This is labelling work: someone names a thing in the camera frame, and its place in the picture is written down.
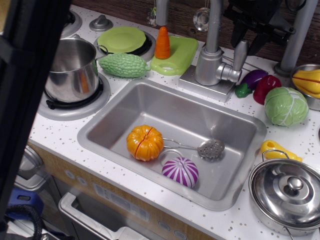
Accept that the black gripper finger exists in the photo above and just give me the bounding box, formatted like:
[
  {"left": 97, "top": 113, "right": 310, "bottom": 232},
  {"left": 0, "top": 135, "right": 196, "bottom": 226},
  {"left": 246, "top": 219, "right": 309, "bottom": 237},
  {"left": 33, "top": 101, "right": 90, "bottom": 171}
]
[
  {"left": 230, "top": 19, "right": 249, "bottom": 48},
  {"left": 247, "top": 32, "right": 271, "bottom": 56}
]

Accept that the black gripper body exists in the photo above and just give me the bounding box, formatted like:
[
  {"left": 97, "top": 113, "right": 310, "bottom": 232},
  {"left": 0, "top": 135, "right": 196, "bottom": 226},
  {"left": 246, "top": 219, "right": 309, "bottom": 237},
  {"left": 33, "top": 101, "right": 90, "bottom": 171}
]
[{"left": 223, "top": 0, "right": 296, "bottom": 45}]

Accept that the silver faucet lever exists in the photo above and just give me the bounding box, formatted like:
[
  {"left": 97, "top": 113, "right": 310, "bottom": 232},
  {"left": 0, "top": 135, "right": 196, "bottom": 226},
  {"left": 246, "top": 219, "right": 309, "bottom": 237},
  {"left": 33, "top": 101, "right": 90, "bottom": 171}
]
[{"left": 233, "top": 39, "right": 249, "bottom": 72}]

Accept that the hanging clear ladle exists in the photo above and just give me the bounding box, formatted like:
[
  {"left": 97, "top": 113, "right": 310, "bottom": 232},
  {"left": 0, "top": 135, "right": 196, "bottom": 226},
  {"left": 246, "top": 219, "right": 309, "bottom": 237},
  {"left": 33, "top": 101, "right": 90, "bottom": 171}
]
[{"left": 193, "top": 0, "right": 210, "bottom": 32}]

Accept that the purple toy eggplant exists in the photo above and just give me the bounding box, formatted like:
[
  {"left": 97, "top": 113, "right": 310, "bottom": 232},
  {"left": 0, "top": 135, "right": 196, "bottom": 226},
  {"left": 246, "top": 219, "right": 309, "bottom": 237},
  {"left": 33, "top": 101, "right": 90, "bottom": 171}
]
[{"left": 235, "top": 69, "right": 268, "bottom": 98}]

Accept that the red toy pepper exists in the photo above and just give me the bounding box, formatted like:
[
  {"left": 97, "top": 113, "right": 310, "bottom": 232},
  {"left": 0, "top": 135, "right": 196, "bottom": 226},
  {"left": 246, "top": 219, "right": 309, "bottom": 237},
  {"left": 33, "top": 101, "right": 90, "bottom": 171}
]
[{"left": 253, "top": 75, "right": 282, "bottom": 105}]

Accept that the silver toy faucet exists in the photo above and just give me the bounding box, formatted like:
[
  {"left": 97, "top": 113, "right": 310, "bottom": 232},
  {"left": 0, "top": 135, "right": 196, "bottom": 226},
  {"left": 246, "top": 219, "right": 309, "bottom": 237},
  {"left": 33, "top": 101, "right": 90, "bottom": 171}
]
[{"left": 178, "top": 0, "right": 243, "bottom": 103}]

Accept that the green cutting board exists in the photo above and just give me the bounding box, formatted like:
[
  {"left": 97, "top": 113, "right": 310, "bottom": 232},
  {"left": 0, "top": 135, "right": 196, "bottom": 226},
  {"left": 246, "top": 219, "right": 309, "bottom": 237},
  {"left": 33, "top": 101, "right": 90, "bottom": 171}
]
[{"left": 150, "top": 35, "right": 199, "bottom": 76}]

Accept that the yellow toy squash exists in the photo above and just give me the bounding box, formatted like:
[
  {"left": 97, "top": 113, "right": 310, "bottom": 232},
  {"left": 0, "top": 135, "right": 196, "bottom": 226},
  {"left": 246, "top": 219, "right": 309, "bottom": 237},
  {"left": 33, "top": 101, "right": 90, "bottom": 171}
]
[{"left": 292, "top": 69, "right": 320, "bottom": 98}]

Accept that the green toy cabbage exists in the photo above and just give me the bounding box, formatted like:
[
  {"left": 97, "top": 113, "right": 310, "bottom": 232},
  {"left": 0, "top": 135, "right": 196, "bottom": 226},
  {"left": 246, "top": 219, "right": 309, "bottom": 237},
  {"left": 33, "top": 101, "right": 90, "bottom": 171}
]
[{"left": 264, "top": 87, "right": 309, "bottom": 127}]

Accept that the orange toy carrot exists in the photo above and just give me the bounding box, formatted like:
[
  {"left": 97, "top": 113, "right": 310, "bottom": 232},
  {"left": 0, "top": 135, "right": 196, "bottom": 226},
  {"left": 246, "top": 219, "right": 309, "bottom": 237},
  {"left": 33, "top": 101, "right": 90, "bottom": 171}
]
[{"left": 154, "top": 26, "right": 171, "bottom": 60}]

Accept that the steel bowl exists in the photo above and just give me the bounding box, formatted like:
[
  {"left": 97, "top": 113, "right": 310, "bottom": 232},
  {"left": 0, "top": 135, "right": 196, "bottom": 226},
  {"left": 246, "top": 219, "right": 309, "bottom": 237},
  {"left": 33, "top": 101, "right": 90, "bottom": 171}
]
[{"left": 290, "top": 64, "right": 320, "bottom": 111}]

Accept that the middle stove burner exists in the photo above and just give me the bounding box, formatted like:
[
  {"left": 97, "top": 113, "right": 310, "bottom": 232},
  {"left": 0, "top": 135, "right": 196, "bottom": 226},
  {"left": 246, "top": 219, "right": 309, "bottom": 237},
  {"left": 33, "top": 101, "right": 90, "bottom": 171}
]
[{"left": 93, "top": 30, "right": 157, "bottom": 62}]

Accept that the stove burner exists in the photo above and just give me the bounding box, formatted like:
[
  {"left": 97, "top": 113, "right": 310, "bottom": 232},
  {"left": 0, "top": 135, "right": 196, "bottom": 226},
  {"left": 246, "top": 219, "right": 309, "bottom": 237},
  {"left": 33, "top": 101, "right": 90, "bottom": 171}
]
[
  {"left": 37, "top": 73, "right": 111, "bottom": 121},
  {"left": 93, "top": 30, "right": 157, "bottom": 62}
]

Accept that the green plastic plate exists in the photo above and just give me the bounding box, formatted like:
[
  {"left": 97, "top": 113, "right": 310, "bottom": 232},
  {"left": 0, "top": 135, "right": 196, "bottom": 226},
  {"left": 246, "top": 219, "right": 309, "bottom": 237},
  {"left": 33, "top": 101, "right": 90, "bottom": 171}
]
[{"left": 97, "top": 26, "right": 147, "bottom": 53}]

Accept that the metal slotted spoon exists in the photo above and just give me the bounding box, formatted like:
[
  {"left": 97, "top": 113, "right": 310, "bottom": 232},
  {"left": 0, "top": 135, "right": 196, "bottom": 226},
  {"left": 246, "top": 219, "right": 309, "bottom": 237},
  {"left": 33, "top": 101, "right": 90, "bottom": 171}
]
[{"left": 163, "top": 138, "right": 225, "bottom": 159}]

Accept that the silver sink basin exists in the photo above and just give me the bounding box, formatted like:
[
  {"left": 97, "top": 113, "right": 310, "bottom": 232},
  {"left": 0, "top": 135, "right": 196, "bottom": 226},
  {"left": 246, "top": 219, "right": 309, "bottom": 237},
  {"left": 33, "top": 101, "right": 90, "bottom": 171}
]
[{"left": 77, "top": 79, "right": 267, "bottom": 211}]

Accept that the green toy bitter gourd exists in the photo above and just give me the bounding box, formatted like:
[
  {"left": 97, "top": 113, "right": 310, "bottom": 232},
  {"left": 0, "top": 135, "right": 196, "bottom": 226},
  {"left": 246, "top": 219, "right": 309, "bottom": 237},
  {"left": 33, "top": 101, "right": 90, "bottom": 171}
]
[{"left": 98, "top": 53, "right": 151, "bottom": 78}]

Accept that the grey stove knob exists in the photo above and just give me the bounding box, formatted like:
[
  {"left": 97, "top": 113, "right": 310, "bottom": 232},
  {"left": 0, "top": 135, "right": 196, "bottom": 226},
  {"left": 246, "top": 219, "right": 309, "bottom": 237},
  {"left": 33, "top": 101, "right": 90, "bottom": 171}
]
[{"left": 89, "top": 14, "right": 113, "bottom": 32}]

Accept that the orange toy pumpkin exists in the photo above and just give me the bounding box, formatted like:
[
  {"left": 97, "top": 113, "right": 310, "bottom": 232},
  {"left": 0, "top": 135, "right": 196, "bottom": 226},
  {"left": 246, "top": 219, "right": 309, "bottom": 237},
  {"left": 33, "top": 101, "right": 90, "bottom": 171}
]
[{"left": 126, "top": 125, "right": 164, "bottom": 162}]

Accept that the purple striped toy onion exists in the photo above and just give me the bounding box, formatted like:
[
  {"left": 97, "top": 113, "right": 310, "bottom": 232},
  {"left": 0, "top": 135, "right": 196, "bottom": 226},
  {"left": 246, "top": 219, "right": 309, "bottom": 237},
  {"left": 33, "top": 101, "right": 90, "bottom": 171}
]
[{"left": 161, "top": 157, "right": 199, "bottom": 188}]

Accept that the steel pot with lid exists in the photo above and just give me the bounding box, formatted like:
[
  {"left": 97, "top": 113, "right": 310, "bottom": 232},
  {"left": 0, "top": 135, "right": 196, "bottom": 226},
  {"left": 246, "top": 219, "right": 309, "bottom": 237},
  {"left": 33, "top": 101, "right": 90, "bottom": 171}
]
[{"left": 248, "top": 155, "right": 320, "bottom": 240}]

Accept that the black coil burner rear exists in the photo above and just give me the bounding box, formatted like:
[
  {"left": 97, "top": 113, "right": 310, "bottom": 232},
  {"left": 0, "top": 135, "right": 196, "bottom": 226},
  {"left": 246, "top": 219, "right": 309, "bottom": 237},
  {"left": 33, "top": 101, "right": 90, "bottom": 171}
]
[{"left": 60, "top": 10, "right": 82, "bottom": 39}]

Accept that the front stove burner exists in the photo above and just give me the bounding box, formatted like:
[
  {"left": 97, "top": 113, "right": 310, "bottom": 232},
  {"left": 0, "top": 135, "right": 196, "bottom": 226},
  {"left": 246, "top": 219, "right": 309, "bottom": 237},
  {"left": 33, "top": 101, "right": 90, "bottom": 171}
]
[{"left": 37, "top": 73, "right": 111, "bottom": 121}]

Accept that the tall steel pot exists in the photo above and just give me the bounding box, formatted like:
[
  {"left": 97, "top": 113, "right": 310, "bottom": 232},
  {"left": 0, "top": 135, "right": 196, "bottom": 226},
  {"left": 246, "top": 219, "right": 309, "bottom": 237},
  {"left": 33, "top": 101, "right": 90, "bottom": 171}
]
[{"left": 45, "top": 38, "right": 109, "bottom": 103}]

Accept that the grey oven knob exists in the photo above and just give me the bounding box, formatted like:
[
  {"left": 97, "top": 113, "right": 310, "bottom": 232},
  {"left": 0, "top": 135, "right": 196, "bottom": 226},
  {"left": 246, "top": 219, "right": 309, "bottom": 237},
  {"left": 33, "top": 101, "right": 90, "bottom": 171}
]
[{"left": 18, "top": 145, "right": 43, "bottom": 180}]

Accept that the blue clamp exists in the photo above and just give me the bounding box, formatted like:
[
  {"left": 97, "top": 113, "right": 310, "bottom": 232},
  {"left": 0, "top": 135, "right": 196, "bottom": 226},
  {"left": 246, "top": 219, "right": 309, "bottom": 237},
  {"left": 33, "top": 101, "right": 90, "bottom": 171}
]
[{"left": 5, "top": 187, "right": 44, "bottom": 220}]

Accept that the right grey post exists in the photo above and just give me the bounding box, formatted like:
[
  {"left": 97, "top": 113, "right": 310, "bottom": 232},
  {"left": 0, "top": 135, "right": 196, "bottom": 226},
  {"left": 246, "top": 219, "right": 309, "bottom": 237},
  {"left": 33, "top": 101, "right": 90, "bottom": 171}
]
[{"left": 274, "top": 0, "right": 318, "bottom": 77}]

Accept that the grey post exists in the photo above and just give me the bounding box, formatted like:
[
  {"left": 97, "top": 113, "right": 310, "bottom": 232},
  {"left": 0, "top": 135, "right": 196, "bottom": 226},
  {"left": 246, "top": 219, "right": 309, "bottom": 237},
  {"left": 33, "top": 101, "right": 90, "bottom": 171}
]
[
  {"left": 274, "top": 0, "right": 318, "bottom": 77},
  {"left": 155, "top": 0, "right": 170, "bottom": 26}
]

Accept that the rear grey post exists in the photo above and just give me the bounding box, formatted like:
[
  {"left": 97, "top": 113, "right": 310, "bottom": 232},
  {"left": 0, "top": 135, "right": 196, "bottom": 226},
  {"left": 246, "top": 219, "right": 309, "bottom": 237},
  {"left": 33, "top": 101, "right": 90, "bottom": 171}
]
[{"left": 155, "top": 0, "right": 170, "bottom": 26}]

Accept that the black foreground frame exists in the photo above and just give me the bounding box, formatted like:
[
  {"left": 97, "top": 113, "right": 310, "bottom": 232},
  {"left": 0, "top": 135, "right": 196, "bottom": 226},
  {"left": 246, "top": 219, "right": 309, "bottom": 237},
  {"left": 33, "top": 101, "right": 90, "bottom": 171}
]
[{"left": 0, "top": 0, "right": 71, "bottom": 215}]

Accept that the white oven door handle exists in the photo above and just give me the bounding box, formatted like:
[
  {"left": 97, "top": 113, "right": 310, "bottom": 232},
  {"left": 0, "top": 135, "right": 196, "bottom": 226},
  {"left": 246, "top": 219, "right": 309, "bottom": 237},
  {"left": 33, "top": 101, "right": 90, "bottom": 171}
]
[{"left": 58, "top": 192, "right": 162, "bottom": 240}]

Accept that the black braided cable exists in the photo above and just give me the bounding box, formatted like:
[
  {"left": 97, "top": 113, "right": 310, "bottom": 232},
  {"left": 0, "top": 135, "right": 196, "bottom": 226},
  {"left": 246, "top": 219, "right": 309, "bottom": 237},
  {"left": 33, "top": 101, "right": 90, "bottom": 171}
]
[{"left": 4, "top": 204, "right": 46, "bottom": 240}]

